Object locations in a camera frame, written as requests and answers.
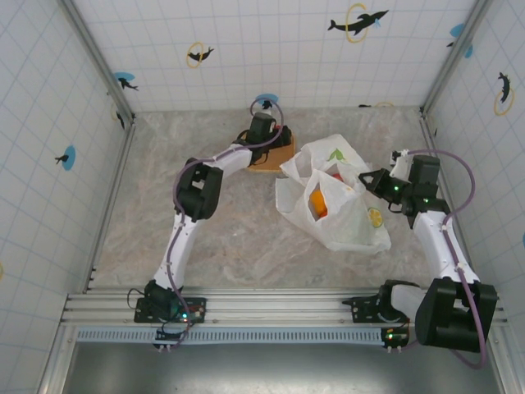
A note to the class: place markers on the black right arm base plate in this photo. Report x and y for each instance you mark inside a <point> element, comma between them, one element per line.
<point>361,308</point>

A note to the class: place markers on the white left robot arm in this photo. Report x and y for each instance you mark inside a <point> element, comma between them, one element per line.
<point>176,250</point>

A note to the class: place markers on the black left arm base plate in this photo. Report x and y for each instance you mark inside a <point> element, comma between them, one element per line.
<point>197,305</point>

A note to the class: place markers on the white translucent plastic bag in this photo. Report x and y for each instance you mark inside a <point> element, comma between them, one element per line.
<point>348,230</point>

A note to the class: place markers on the dolphin blue circle sticker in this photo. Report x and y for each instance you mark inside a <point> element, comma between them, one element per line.
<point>70,158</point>
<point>457,29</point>

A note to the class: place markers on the aluminium table side rail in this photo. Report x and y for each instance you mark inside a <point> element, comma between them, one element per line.
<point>108,209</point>

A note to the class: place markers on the aluminium mounting rail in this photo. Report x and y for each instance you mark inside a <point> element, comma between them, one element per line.
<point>279,308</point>

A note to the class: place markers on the orange fruit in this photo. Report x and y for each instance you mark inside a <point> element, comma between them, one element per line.
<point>318,200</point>

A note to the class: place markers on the aluminium frame post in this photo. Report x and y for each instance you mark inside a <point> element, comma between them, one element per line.
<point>455,57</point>
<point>96,61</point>

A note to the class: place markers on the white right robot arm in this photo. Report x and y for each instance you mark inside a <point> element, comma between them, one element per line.
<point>435,246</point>

